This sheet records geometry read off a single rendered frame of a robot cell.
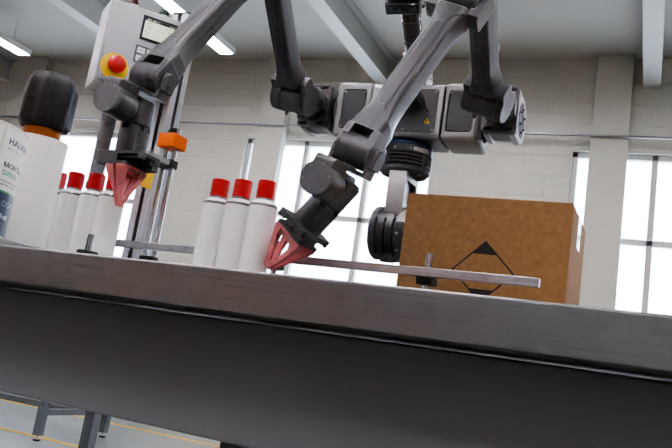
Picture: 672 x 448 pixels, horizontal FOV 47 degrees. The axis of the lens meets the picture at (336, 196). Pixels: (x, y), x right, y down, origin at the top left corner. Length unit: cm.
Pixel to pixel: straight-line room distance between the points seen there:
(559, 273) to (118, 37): 102
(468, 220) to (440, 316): 111
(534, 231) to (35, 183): 83
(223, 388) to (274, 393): 3
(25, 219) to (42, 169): 8
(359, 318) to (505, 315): 6
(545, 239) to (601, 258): 531
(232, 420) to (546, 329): 17
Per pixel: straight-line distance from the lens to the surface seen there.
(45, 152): 131
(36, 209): 130
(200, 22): 161
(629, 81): 711
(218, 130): 822
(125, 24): 177
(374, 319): 33
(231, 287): 37
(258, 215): 136
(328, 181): 123
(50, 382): 48
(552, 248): 139
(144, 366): 44
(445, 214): 144
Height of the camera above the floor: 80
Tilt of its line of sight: 12 degrees up
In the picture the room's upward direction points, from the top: 9 degrees clockwise
